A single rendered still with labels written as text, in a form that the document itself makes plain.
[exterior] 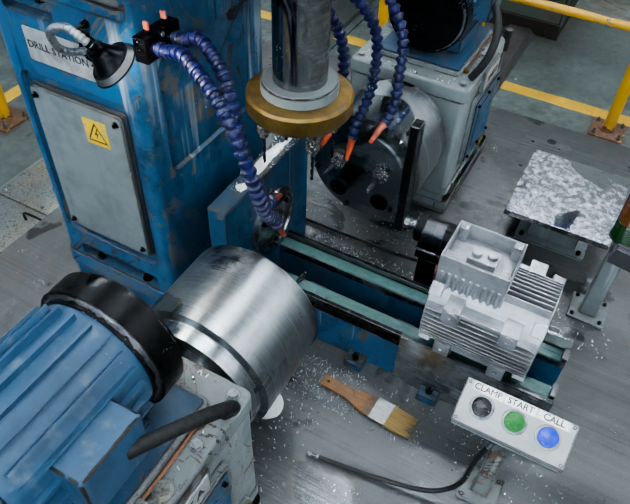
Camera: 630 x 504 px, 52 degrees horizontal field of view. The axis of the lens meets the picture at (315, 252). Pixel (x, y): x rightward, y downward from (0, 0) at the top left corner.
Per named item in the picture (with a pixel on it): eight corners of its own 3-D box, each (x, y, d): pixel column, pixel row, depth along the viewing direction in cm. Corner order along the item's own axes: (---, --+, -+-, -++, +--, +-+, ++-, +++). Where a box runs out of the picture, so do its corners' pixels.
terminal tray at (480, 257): (432, 284, 113) (439, 256, 108) (454, 247, 119) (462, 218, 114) (499, 312, 109) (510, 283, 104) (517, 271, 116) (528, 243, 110)
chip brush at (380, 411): (316, 389, 129) (316, 387, 128) (329, 371, 132) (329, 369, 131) (408, 441, 122) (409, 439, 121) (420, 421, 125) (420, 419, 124)
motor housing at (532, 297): (411, 353, 121) (427, 286, 108) (447, 287, 133) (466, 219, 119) (515, 400, 115) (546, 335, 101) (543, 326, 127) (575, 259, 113)
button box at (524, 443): (449, 422, 102) (449, 418, 97) (467, 381, 104) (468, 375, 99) (557, 474, 97) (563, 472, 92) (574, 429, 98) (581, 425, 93)
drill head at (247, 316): (87, 451, 106) (47, 364, 88) (216, 302, 129) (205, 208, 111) (214, 528, 98) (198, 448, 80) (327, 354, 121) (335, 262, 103)
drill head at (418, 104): (291, 214, 147) (292, 122, 129) (369, 125, 173) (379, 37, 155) (392, 255, 139) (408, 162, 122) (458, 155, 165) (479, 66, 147)
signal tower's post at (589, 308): (565, 315, 144) (638, 167, 114) (573, 292, 149) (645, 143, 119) (601, 330, 142) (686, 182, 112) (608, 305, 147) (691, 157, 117)
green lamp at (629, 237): (607, 241, 128) (615, 224, 125) (613, 223, 132) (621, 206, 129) (638, 252, 126) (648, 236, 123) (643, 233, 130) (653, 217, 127)
